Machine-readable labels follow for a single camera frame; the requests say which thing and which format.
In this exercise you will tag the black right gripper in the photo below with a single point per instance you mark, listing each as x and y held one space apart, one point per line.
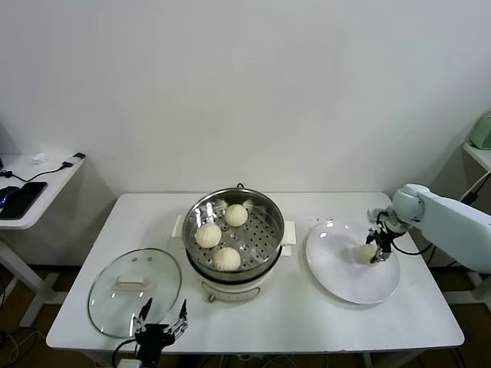
384 237

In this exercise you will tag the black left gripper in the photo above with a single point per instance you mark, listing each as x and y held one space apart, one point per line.
153 339

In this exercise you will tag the white steamed baozi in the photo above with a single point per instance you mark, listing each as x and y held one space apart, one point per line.
208 235
226 258
362 255
236 214

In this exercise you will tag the round glass pot lid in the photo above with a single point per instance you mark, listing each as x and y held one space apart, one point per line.
132 281

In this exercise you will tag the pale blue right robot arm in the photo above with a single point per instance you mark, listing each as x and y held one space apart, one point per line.
452 230

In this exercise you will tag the stainless steel steamer basket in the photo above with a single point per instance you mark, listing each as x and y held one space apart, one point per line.
264 268

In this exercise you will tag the white round plate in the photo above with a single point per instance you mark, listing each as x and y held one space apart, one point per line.
345 280

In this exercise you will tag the white side shelf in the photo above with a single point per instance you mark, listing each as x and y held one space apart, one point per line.
479 155

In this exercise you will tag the pale green appliance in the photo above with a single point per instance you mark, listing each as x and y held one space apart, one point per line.
481 132

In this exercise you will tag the white side desk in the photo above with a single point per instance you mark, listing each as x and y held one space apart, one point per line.
57 180

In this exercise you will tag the black smartphone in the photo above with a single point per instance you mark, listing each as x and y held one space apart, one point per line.
24 199

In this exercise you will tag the blue computer mouse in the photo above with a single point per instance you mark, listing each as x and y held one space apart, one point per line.
7 195

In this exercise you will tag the small white case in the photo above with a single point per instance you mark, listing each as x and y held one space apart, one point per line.
38 157

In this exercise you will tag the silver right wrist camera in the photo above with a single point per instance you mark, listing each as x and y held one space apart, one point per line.
377 214

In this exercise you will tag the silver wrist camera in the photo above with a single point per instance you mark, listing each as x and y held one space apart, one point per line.
128 363
377 214

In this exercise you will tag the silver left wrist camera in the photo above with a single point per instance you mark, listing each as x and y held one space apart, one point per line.
128 363

